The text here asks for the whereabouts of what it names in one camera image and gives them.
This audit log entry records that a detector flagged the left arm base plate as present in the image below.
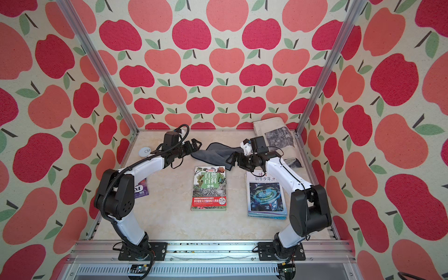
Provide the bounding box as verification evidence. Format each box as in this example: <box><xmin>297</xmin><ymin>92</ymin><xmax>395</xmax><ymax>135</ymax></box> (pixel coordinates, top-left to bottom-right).
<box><xmin>113</xmin><ymin>241</ymin><xmax>168</xmax><ymax>261</ymax></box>

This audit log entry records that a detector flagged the right aluminium frame post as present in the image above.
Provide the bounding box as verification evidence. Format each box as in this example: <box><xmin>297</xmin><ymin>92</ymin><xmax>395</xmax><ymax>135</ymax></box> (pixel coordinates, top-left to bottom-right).
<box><xmin>295</xmin><ymin>0</ymin><xmax>368</xmax><ymax>137</ymax></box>

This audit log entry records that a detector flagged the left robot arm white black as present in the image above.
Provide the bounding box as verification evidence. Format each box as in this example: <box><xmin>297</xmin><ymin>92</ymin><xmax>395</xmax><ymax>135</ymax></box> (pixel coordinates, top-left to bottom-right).
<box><xmin>94</xmin><ymin>124</ymin><xmax>202</xmax><ymax>256</ymax></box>

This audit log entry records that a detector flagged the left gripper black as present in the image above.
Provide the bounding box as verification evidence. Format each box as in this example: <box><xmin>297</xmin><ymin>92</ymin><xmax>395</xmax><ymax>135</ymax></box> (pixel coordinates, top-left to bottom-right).
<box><xmin>173</xmin><ymin>138</ymin><xmax>203</xmax><ymax>159</ymax></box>

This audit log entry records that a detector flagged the aluminium front rail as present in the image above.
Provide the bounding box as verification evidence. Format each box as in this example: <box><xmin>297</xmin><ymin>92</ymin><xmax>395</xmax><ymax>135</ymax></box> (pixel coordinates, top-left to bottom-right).
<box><xmin>56</xmin><ymin>240</ymin><xmax>362</xmax><ymax>280</ymax></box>

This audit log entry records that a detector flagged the purple candy bag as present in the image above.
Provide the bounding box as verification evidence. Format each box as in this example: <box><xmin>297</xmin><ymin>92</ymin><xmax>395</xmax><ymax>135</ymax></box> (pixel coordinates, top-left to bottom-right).
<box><xmin>134</xmin><ymin>179</ymin><xmax>149</xmax><ymax>198</ymax></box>

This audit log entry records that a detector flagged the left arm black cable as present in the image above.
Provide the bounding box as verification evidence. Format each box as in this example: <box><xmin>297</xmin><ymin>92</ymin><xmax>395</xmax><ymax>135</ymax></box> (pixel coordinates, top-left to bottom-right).
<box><xmin>99</xmin><ymin>124</ymin><xmax>190</xmax><ymax>225</ymax></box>

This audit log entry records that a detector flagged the red green book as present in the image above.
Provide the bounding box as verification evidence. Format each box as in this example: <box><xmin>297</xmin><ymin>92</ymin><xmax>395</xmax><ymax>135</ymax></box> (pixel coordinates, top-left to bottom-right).
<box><xmin>191</xmin><ymin>166</ymin><xmax>227</xmax><ymax>211</ymax></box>

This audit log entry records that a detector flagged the white round tape roll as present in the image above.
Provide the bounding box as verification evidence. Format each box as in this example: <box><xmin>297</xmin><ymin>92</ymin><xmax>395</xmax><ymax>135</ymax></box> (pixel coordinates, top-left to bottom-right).
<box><xmin>138</xmin><ymin>147</ymin><xmax>152</xmax><ymax>158</ymax></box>

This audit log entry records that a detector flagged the grey microfibre cloth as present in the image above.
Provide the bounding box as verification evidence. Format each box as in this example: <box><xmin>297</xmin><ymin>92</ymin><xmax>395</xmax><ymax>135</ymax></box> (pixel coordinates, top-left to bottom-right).
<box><xmin>191</xmin><ymin>142</ymin><xmax>243</xmax><ymax>170</ymax></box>

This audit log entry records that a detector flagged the left aluminium frame post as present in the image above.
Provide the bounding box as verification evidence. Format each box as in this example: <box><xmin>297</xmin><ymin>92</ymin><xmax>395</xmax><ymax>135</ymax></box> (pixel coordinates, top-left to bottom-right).
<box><xmin>56</xmin><ymin>0</ymin><xmax>140</xmax><ymax>136</ymax></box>

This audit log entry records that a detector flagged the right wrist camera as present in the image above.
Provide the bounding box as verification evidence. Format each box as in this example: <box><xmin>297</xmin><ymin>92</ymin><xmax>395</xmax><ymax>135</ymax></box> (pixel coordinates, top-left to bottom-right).
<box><xmin>240</xmin><ymin>136</ymin><xmax>269</xmax><ymax>156</ymax></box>

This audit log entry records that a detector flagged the aluminium frame post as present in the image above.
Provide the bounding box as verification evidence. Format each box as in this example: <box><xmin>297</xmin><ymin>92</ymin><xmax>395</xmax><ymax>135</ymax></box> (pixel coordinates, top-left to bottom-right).
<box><xmin>295</xmin><ymin>0</ymin><xmax>368</xmax><ymax>137</ymax></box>
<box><xmin>56</xmin><ymin>0</ymin><xmax>140</xmax><ymax>136</ymax></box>

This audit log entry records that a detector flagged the folded newspaper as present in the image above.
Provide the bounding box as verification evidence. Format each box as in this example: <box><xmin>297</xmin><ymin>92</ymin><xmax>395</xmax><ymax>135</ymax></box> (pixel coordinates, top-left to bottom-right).
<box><xmin>253</xmin><ymin>117</ymin><xmax>302</xmax><ymax>169</ymax></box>

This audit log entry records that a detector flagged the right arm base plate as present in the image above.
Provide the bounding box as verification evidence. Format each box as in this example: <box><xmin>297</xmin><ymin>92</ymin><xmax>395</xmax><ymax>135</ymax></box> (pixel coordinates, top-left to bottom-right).
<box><xmin>253</xmin><ymin>240</ymin><xmax>306</xmax><ymax>261</ymax></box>

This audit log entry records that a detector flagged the blue science book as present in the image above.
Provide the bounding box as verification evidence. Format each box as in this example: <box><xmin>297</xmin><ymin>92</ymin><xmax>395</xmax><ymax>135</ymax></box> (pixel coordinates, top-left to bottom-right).
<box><xmin>246</xmin><ymin>169</ymin><xmax>287</xmax><ymax>216</ymax></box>

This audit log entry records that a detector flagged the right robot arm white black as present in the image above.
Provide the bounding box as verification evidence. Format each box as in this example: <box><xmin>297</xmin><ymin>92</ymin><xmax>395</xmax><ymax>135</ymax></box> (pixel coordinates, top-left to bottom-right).
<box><xmin>226</xmin><ymin>151</ymin><xmax>332</xmax><ymax>260</ymax></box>

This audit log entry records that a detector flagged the yellow picture book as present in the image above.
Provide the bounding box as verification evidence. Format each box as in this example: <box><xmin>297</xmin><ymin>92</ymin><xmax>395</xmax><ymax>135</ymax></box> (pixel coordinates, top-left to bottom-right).
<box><xmin>248</xmin><ymin>212</ymin><xmax>287</xmax><ymax>220</ymax></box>

